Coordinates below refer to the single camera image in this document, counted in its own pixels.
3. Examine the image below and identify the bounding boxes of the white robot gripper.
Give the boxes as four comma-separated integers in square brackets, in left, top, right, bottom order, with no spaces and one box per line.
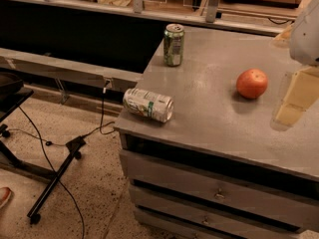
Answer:
[270,0,319,131]

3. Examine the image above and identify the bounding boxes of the red apple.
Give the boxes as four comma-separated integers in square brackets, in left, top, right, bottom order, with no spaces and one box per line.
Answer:
[236,69,268,100]

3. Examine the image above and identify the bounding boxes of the upright green soda can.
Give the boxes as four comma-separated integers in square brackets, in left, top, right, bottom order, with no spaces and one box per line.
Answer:
[163,24,184,67]

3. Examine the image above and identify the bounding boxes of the white soda can lying down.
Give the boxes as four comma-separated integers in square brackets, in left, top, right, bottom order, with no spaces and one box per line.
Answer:
[123,88,173,122]

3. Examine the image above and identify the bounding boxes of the grey drawer cabinet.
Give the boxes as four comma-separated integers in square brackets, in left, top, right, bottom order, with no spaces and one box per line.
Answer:
[116,27,319,239]

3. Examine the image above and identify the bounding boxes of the grey metal railing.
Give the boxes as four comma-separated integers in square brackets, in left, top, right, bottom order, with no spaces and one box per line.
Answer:
[0,48,142,102]

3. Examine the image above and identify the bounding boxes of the black metal stand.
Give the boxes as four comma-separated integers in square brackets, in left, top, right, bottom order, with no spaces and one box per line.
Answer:
[0,73,86,224]

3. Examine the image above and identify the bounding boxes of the shoe tip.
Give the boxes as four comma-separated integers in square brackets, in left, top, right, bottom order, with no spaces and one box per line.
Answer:
[0,187,12,209]

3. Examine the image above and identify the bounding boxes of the black hanging cable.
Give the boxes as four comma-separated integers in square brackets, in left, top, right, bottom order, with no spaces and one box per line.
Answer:
[81,79,117,139]

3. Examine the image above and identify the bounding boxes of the black cable on floor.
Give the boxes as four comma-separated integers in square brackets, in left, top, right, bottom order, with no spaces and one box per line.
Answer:
[6,105,86,239]

